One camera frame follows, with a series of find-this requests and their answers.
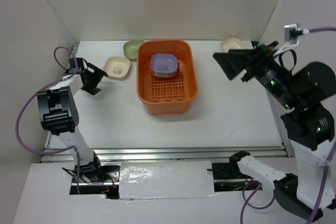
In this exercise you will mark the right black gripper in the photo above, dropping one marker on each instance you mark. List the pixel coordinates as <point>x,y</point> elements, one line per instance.
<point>229,61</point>

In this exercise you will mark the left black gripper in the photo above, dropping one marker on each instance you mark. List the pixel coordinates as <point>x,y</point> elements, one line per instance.
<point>98,74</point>

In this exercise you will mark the cream plate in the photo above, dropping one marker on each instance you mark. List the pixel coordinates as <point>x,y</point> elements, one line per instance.
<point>232,43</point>
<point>117,67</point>

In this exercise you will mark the green plate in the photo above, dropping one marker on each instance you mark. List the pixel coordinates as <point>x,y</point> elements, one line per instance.
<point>130,49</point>

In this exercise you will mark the purple plate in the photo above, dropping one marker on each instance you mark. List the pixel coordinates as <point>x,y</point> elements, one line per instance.
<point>163,63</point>

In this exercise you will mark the pink-brown plate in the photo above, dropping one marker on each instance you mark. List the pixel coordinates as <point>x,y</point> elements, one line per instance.
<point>163,75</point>

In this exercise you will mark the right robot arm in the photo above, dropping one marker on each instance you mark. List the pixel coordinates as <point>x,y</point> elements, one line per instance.
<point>310,128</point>

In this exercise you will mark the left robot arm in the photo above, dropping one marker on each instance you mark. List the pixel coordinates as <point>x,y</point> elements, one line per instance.
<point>59,115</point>

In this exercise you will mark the orange plastic bin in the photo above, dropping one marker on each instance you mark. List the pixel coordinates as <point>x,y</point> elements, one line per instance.
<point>166,95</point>

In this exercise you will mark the white sheet front cover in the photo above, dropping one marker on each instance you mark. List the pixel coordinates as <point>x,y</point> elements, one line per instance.
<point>166,180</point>

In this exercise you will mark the aluminium rail frame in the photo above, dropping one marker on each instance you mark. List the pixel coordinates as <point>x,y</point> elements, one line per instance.
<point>225,117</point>

